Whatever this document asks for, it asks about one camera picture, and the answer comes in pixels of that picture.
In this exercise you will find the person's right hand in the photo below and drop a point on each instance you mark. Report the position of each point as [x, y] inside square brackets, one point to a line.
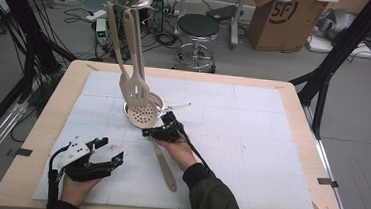
[178, 152]

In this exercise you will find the black tape strip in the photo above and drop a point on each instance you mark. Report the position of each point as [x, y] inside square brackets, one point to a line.
[22, 152]
[327, 182]

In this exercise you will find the black round stool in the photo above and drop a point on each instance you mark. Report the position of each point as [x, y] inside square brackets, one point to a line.
[198, 25]

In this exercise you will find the beige perforated skimmer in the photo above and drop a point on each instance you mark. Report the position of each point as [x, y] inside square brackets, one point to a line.
[168, 173]

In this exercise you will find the person's left hand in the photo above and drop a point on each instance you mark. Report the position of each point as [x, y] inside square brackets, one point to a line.
[76, 189]

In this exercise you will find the white power strip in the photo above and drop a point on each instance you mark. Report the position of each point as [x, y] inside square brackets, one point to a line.
[96, 15]

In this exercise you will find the beige solid spatula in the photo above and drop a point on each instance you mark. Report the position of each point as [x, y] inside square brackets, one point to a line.
[115, 39]

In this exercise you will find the cardboard box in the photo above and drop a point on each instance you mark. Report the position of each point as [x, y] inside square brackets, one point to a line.
[266, 34]

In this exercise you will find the beige slotted turner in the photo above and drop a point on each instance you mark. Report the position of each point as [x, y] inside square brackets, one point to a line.
[133, 47]

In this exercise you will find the black metal stand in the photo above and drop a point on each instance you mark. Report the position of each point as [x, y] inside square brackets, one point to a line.
[345, 47]
[32, 44]

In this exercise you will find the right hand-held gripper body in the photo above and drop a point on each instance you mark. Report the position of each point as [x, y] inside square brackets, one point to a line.
[168, 132]

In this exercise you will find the white flat board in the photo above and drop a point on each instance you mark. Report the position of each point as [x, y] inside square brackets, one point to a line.
[322, 45]

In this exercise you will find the grey metal post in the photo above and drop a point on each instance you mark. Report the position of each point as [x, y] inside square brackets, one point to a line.
[236, 21]

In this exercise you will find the grey bag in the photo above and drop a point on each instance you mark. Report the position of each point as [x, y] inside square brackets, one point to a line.
[337, 22]

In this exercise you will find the black flat case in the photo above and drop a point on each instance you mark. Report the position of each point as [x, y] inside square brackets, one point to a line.
[222, 12]

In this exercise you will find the small green-lit device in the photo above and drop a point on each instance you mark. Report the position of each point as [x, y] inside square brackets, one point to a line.
[101, 31]

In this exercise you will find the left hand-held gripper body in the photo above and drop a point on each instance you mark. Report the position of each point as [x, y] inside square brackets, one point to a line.
[83, 171]

